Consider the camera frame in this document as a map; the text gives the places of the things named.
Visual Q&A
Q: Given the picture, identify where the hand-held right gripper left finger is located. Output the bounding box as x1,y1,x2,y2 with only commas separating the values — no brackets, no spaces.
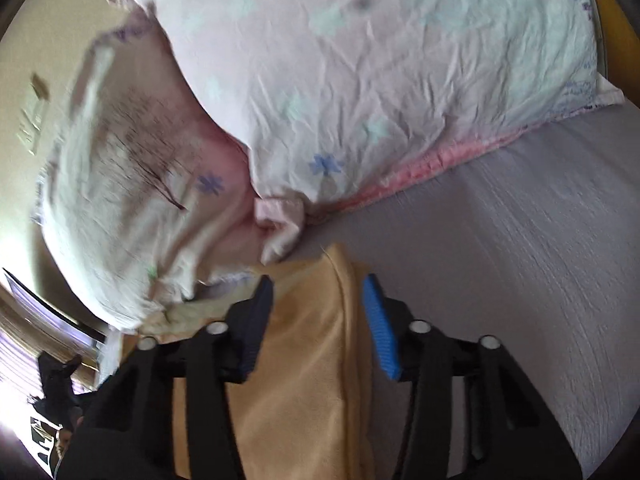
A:
59,275,275,480

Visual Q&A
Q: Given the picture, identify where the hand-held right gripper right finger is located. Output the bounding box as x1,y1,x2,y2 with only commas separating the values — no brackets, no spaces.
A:
362,274,583,480

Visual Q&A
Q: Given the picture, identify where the wall switch plate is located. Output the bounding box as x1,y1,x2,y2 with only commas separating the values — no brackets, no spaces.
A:
15,72,52,157

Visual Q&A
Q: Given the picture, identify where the yellow headboard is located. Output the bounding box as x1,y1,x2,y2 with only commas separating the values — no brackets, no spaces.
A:
582,0,640,111

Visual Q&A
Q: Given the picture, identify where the grey bed sheet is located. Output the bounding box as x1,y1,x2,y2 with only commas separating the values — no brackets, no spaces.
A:
285,100,640,480

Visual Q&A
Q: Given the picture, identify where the pink fuzzy blanket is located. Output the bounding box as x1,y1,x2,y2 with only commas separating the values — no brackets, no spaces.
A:
305,115,556,226

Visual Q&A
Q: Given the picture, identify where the tan small garment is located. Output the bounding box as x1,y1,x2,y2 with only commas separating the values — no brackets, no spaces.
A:
122,243,383,480

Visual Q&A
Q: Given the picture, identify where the pink floral pillow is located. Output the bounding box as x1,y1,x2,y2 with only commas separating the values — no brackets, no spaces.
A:
31,10,306,333
107,0,626,221

